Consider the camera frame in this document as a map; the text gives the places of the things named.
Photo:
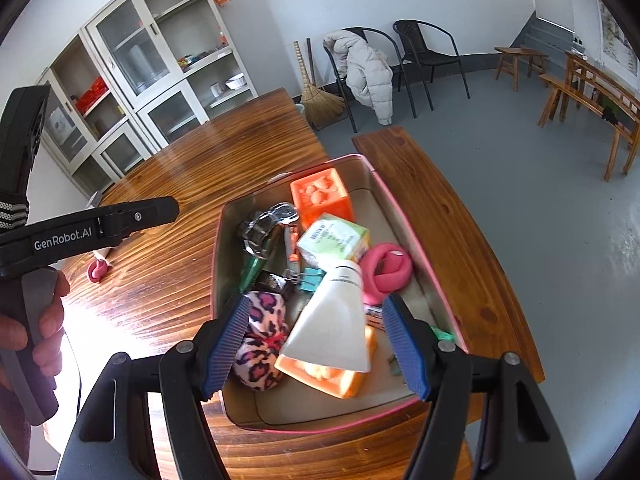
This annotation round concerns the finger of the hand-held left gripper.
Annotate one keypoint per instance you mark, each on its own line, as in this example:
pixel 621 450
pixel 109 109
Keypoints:
pixel 150 212

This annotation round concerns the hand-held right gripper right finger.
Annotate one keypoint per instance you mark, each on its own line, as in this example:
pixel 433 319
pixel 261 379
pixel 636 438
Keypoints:
pixel 405 345

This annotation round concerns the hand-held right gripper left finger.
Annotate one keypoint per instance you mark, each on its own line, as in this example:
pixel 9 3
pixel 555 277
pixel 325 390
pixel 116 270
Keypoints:
pixel 227 345

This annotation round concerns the leopard print plush toy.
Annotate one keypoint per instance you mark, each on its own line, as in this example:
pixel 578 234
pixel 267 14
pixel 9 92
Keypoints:
pixel 260 360

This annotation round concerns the green binder clip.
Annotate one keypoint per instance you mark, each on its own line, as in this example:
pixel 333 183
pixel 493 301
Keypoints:
pixel 440 333
pixel 312 280

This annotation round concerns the large orange embossed cube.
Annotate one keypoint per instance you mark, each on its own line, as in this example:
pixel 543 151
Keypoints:
pixel 345 382

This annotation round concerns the pink knot toy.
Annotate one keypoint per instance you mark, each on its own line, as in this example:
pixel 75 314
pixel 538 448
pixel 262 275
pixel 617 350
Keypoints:
pixel 387 272
pixel 97 272

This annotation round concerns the white cream tube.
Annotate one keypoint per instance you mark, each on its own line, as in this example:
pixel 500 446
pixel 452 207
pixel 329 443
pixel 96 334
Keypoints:
pixel 325 325

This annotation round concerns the dark green metal tool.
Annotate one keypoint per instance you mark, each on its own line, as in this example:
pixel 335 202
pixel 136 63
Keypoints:
pixel 255 265

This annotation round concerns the pink tin container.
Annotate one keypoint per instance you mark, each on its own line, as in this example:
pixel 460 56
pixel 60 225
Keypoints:
pixel 320 405

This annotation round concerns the silver metal clip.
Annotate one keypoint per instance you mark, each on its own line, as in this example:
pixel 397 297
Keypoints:
pixel 260 227

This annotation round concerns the clear plastic lighter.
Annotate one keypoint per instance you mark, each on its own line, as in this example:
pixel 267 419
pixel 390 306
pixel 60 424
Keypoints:
pixel 293 255

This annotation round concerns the light green box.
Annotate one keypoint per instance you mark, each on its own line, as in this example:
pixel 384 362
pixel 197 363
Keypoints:
pixel 330 242

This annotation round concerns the small orange embossed cube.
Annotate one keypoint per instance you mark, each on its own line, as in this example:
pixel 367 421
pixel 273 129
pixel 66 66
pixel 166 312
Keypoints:
pixel 325 205

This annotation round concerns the person's left forearm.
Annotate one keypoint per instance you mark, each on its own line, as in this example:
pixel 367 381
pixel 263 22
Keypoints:
pixel 12 425

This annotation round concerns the person's left hand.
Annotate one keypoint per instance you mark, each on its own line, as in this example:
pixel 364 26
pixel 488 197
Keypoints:
pixel 52 330

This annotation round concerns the small purple box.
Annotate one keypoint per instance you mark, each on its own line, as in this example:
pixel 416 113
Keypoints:
pixel 92 201

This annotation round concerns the white box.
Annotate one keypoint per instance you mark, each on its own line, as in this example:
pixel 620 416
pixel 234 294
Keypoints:
pixel 61 127

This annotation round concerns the red bag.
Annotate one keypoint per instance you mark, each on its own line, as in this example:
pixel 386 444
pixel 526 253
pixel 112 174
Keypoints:
pixel 92 95

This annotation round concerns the white mug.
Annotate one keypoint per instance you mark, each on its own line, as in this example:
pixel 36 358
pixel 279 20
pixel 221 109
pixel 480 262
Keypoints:
pixel 216 89

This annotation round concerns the metal pot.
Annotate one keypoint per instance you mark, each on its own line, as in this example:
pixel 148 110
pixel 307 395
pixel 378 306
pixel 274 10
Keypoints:
pixel 139 65

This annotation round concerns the white bowl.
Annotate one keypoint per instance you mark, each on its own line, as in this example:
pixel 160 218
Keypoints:
pixel 235 81

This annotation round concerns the grey glass-door cabinet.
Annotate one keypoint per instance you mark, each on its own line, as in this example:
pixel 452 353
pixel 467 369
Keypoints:
pixel 145 55

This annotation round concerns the orange bottle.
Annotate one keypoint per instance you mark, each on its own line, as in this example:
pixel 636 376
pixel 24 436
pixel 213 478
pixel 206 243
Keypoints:
pixel 223 37

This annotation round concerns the straw broom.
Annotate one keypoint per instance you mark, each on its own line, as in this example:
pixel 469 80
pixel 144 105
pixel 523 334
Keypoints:
pixel 322 105

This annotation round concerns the white puffer jacket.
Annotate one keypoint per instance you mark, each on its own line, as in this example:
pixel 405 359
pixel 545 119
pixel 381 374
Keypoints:
pixel 365 80

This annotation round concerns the black metal chair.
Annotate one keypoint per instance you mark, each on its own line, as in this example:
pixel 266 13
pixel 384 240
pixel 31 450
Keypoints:
pixel 415 35
pixel 357 35

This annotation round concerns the wooden slatted bench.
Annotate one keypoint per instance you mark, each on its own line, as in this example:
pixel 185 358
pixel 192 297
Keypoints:
pixel 575 95

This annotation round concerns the small wooden stool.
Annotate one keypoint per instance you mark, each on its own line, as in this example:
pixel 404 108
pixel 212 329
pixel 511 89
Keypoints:
pixel 520 52

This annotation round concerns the grey staircase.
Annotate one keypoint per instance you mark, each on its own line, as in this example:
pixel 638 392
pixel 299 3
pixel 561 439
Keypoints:
pixel 547 35

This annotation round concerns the wall poster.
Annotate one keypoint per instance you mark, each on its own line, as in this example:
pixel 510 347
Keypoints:
pixel 617 35

